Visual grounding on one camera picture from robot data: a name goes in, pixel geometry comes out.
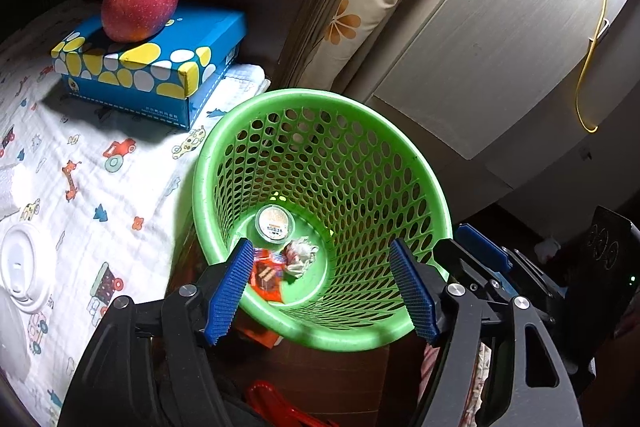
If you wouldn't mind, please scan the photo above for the translucent plastic cup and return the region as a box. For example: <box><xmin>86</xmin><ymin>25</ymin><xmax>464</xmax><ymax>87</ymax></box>
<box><xmin>0</xmin><ymin>292</ymin><xmax>33</xmax><ymax>383</ymax></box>

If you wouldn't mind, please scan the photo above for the red plastic object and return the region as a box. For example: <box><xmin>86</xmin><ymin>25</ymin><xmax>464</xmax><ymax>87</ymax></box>
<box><xmin>245</xmin><ymin>380</ymin><xmax>332</xmax><ymax>427</ymax></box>

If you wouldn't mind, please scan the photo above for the green perforated plastic basket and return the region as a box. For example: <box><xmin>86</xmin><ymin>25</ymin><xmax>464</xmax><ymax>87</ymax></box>
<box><xmin>192</xmin><ymin>88</ymin><xmax>453</xmax><ymax>353</ymax></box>

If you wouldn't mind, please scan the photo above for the blue box with dots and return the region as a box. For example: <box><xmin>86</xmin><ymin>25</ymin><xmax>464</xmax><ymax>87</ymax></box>
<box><xmin>51</xmin><ymin>4</ymin><xmax>248</xmax><ymax>130</ymax></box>

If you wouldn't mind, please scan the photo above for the white cartoon printed blanket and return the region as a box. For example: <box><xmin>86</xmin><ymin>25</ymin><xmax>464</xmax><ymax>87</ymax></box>
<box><xmin>0</xmin><ymin>0</ymin><xmax>273</xmax><ymax>427</ymax></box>

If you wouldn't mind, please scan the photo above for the white plastic cup lid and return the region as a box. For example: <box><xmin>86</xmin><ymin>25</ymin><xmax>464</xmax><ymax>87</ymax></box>
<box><xmin>0</xmin><ymin>222</ymin><xmax>53</xmax><ymax>313</ymax></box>

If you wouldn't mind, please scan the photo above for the orange snack wrapper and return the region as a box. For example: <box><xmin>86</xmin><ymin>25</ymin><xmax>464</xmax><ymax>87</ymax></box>
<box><xmin>247</xmin><ymin>248</ymin><xmax>287</xmax><ymax>304</ymax></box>

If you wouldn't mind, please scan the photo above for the yellow cable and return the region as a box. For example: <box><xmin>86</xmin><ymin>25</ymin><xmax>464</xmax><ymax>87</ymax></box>
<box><xmin>575</xmin><ymin>0</ymin><xmax>612</xmax><ymax>134</ymax></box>

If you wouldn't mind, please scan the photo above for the black panel with round cutouts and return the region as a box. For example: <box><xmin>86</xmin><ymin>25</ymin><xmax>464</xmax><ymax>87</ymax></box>
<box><xmin>567</xmin><ymin>205</ymin><xmax>634</xmax><ymax>360</ymax></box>

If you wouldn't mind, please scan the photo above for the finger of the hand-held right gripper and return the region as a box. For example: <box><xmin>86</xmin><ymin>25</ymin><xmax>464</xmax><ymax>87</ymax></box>
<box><xmin>456</xmin><ymin>223</ymin><xmax>515</xmax><ymax>274</ymax></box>
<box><xmin>433</xmin><ymin>238</ymin><xmax>511</xmax><ymax>304</ymax></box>

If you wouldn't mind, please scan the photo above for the pink striped cloth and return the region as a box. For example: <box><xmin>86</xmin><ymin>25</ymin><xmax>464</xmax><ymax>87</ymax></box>
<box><xmin>419</xmin><ymin>342</ymin><xmax>501</xmax><ymax>410</ymax></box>

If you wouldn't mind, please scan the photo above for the crumpled white tissue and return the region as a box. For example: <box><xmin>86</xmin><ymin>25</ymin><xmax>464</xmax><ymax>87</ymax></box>
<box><xmin>282</xmin><ymin>238</ymin><xmax>320</xmax><ymax>280</ymax></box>

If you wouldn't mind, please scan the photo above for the metal cabinet handle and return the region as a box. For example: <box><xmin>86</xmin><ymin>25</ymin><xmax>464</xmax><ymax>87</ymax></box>
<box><xmin>588</xmin><ymin>19</ymin><xmax>611</xmax><ymax>44</ymax></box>

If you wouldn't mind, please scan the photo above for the orange packet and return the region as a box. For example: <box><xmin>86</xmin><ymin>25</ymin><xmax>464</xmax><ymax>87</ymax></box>
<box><xmin>234</xmin><ymin>311</ymin><xmax>282</xmax><ymax>351</ymax></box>

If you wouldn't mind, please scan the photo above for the round foil-lid cup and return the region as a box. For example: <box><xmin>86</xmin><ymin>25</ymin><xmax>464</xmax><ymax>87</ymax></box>
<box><xmin>255</xmin><ymin>203</ymin><xmax>295</xmax><ymax>242</ymax></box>

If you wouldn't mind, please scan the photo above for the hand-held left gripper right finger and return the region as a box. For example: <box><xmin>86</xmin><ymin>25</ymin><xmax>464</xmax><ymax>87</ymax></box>
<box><xmin>389</xmin><ymin>238</ymin><xmax>583</xmax><ymax>427</ymax></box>

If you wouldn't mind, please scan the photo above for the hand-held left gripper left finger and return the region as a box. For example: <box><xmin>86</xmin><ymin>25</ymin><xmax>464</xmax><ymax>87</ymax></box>
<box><xmin>57</xmin><ymin>238</ymin><xmax>255</xmax><ymax>427</ymax></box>

